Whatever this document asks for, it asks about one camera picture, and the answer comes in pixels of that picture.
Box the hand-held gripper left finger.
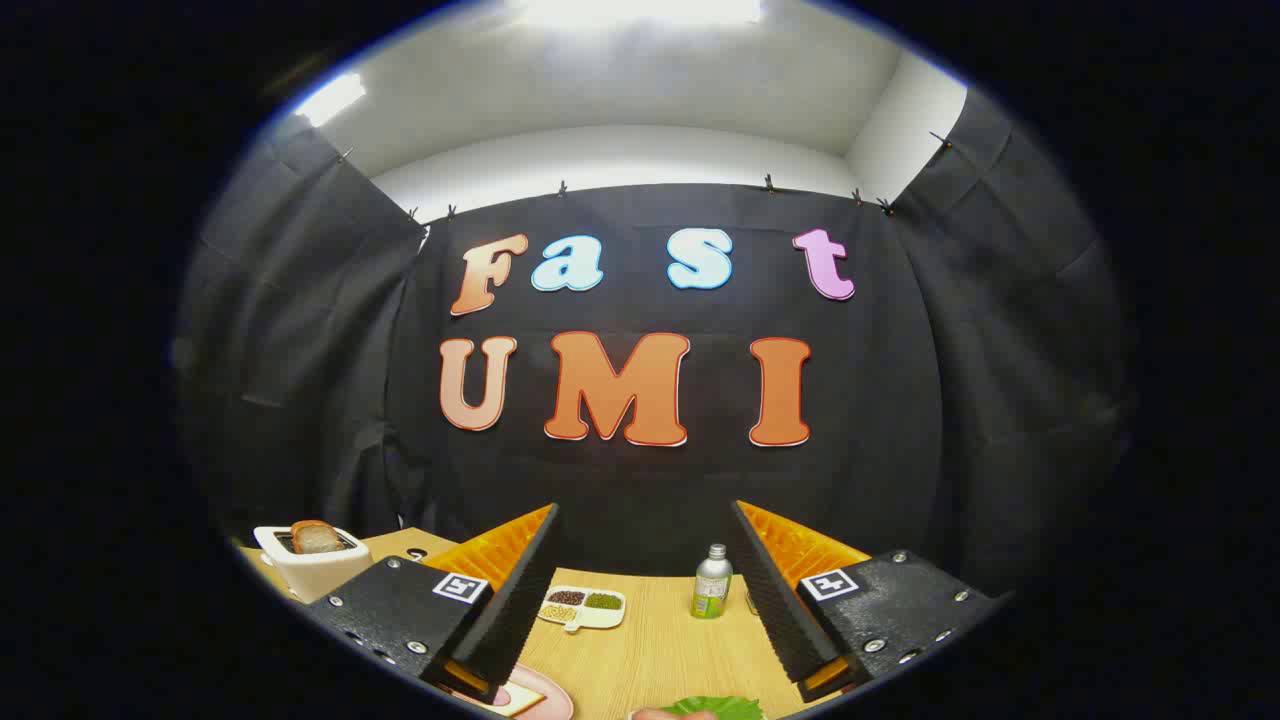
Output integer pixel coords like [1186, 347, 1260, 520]
[308, 503, 561, 704]

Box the pink plate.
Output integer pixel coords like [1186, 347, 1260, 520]
[455, 665, 574, 720]

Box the green label metal bottle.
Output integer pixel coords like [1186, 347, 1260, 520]
[690, 544, 734, 620]

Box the green lettuce leaf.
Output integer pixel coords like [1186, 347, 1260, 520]
[668, 696, 766, 720]

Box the white divided bean dish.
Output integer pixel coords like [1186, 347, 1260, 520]
[537, 585, 627, 633]

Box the white toaster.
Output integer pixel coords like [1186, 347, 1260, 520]
[254, 525, 373, 604]

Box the ceiling light panel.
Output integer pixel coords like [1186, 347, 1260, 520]
[295, 72, 367, 128]

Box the toasted bread slice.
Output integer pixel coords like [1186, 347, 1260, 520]
[290, 520, 346, 556]

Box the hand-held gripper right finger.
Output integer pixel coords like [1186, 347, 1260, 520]
[730, 500, 1001, 704]

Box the row of black cloth clips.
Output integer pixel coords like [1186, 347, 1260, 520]
[335, 130, 956, 221]

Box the black backdrop cloth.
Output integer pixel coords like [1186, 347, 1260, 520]
[175, 90, 1136, 601]

